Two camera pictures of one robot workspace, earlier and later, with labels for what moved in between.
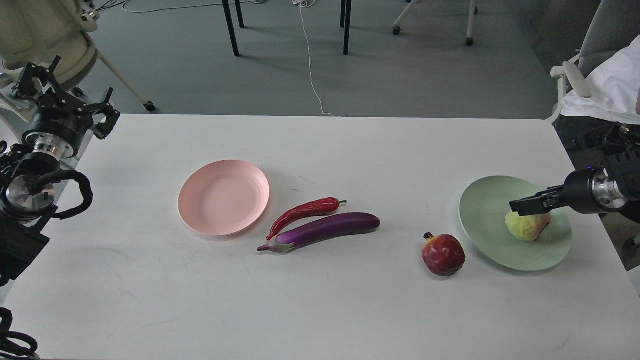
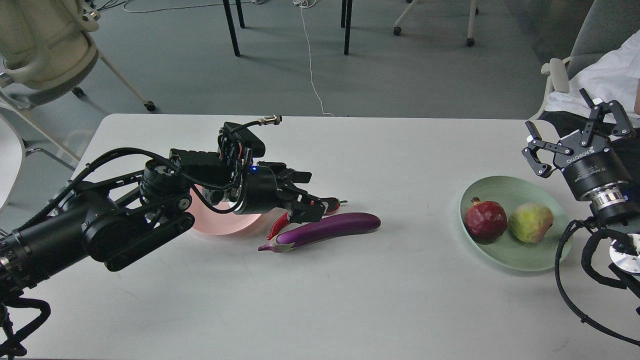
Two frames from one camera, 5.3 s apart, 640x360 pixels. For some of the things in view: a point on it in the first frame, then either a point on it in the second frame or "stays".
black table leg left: [230, 27] stays
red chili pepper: [323, 205] stays
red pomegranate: [443, 255] -> [486, 221]
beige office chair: [50, 38] stays
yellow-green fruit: [527, 227] stays
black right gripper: [587, 190] -> [586, 160]
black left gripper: [59, 121] -> [262, 194]
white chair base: [473, 11] stays
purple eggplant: [322, 231] stays
